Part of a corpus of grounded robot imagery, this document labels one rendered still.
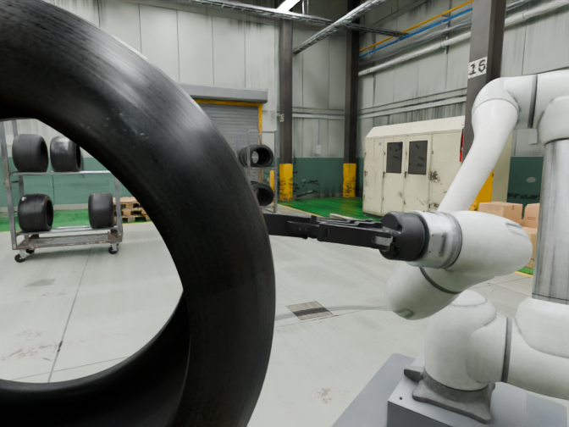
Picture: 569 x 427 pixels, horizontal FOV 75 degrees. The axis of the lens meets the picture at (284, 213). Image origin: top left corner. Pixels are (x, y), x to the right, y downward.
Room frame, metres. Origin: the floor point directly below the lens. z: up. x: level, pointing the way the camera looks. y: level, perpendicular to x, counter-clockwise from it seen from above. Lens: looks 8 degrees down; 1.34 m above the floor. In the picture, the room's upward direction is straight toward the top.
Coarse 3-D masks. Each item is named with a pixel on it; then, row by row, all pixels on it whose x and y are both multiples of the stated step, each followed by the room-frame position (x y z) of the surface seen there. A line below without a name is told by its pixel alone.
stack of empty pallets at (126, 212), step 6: (114, 204) 8.60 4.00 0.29; (120, 204) 8.60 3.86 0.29; (126, 204) 7.87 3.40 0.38; (132, 204) 8.61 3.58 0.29; (138, 204) 8.57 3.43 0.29; (114, 210) 7.76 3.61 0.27; (126, 210) 7.84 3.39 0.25; (132, 210) 7.88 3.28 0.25; (138, 210) 8.92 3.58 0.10; (144, 210) 7.95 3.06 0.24; (114, 216) 7.72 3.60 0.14; (126, 216) 7.85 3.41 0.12; (132, 216) 7.88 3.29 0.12; (138, 216) 7.94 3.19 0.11; (144, 216) 7.99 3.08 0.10
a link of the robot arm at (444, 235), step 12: (420, 216) 0.55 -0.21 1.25; (432, 216) 0.54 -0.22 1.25; (444, 216) 0.55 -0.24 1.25; (432, 228) 0.53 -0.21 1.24; (444, 228) 0.53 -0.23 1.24; (456, 228) 0.54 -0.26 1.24; (432, 240) 0.52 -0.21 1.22; (444, 240) 0.53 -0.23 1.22; (456, 240) 0.53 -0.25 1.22; (420, 252) 0.53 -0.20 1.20; (432, 252) 0.52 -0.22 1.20; (444, 252) 0.53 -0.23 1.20; (456, 252) 0.53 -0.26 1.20; (408, 264) 0.56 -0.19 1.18; (420, 264) 0.54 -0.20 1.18; (432, 264) 0.54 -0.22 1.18; (444, 264) 0.54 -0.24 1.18
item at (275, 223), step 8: (264, 216) 0.49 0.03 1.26; (272, 216) 0.50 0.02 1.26; (280, 216) 0.50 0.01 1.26; (288, 216) 0.50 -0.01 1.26; (296, 216) 0.51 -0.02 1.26; (272, 224) 0.50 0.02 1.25; (280, 224) 0.50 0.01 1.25; (272, 232) 0.50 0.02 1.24; (280, 232) 0.50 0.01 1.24; (288, 232) 0.50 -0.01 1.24
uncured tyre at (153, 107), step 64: (0, 0) 0.29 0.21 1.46; (0, 64) 0.27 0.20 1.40; (64, 64) 0.28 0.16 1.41; (128, 64) 0.32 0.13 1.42; (64, 128) 0.27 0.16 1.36; (128, 128) 0.29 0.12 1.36; (192, 128) 0.33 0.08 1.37; (192, 192) 0.30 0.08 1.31; (192, 256) 0.30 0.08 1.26; (256, 256) 0.34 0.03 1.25; (192, 320) 0.30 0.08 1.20; (256, 320) 0.33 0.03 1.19; (0, 384) 0.52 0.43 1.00; (64, 384) 0.54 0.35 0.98; (128, 384) 0.55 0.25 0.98; (192, 384) 0.30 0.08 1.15; (256, 384) 0.34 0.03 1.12
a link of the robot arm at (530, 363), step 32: (544, 96) 0.89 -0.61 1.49; (544, 128) 0.90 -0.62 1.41; (544, 160) 0.90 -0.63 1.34; (544, 192) 0.87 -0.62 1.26; (544, 224) 0.85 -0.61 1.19; (544, 256) 0.83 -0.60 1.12; (544, 288) 0.81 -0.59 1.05; (512, 320) 0.83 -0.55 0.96; (544, 320) 0.77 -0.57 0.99; (512, 352) 0.77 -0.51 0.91; (544, 352) 0.74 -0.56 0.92; (512, 384) 0.78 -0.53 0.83; (544, 384) 0.74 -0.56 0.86
